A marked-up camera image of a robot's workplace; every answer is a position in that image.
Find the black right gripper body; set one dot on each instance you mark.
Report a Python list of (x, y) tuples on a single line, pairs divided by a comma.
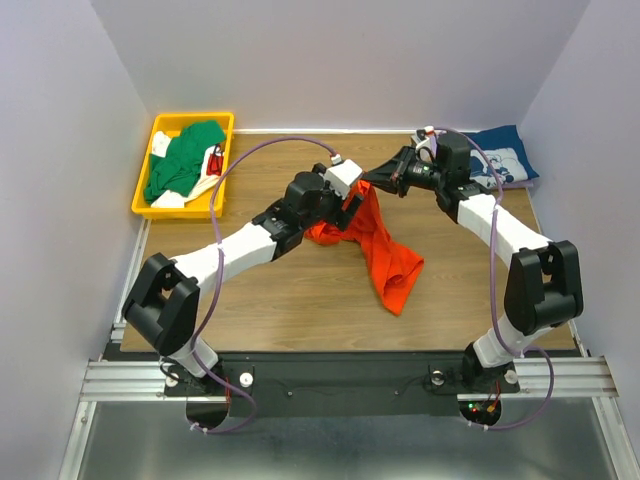
[(416, 173)]

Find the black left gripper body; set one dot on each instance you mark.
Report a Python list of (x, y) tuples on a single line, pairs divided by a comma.
[(330, 207)]

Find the orange t shirt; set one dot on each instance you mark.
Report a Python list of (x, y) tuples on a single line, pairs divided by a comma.
[(393, 267)]

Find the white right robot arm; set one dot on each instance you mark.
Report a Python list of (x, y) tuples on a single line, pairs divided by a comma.
[(543, 289)]

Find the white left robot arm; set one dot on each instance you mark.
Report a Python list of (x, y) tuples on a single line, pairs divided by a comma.
[(163, 302)]

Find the folded navy printed t shirt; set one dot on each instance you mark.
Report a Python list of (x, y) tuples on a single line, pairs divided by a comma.
[(506, 152)]

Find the folded lavender t shirt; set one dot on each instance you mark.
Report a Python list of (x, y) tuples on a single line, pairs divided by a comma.
[(518, 185)]

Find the green t shirt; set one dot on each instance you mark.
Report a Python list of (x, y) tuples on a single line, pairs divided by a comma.
[(185, 155)]

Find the white printed t shirt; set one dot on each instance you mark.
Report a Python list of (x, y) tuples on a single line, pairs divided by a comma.
[(200, 180)]

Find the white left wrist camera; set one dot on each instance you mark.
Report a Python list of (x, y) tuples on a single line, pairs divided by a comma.
[(342, 177)]

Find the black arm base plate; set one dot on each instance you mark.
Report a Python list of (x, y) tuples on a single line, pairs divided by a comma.
[(331, 384)]

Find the aluminium frame rail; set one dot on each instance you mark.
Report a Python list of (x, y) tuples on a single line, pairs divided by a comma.
[(320, 299)]

